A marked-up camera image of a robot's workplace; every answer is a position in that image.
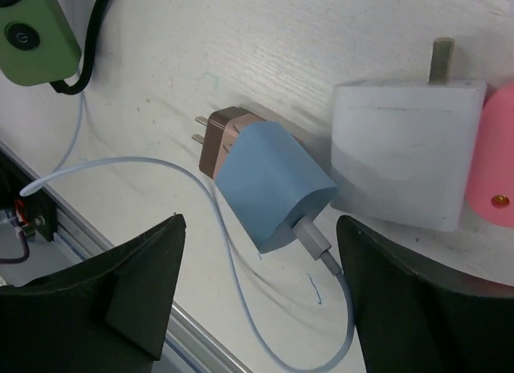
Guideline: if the light blue cable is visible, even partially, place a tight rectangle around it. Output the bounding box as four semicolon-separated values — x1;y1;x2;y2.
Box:
19;93;357;372

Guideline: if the green power strip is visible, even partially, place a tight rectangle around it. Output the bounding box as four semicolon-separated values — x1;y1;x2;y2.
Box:
0;0;81;87

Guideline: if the pale pink plug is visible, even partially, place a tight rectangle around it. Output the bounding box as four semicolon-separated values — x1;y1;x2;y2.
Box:
192;106;263;179

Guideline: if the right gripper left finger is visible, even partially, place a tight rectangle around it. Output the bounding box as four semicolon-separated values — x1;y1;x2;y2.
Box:
1;215;186;372

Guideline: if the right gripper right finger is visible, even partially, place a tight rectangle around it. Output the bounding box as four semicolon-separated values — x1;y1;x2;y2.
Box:
337;215;513;372

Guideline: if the black power cable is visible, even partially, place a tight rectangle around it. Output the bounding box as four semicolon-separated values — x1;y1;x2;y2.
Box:
48;0;121;96

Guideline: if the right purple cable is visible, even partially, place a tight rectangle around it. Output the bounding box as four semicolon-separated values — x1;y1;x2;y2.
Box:
0;232;31;268

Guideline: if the white plug charger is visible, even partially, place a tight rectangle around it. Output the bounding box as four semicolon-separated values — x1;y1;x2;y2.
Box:
331;37;487;232

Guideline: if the light blue plug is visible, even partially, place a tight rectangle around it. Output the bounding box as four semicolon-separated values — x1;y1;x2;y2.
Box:
214;121;337;254

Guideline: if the pink square plug charger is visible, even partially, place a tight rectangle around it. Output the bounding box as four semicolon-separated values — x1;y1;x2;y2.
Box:
466;82;513;228

